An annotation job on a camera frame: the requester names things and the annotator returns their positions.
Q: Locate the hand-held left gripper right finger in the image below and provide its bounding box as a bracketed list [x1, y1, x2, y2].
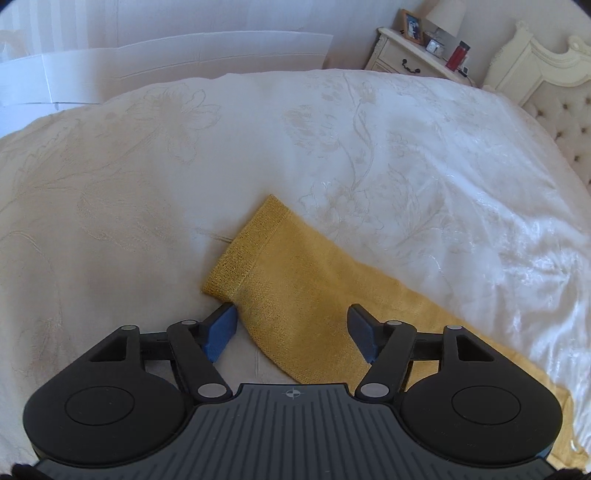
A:
[347, 304, 499, 401]

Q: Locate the wooden picture frame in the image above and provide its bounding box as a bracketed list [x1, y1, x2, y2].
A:
[399, 9, 424, 46]

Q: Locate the red bottle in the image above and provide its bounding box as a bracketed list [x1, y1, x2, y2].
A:
[445, 41, 471, 71]

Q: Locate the yellow knit sweater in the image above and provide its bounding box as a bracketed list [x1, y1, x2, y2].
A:
[202, 194, 578, 476]

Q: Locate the white floral bedspread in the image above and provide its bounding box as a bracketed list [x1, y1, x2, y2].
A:
[0, 69, 591, 480]

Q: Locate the cream table lamp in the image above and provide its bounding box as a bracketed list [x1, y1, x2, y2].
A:
[425, 0, 467, 38]

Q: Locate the cream nightstand with drawer handle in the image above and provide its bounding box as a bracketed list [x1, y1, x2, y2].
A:
[365, 27, 476, 88]

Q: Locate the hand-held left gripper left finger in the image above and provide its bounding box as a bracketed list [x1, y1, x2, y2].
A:
[85, 302, 239, 402]

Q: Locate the cream tufted headboard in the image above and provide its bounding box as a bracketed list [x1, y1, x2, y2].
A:
[482, 21, 591, 185]

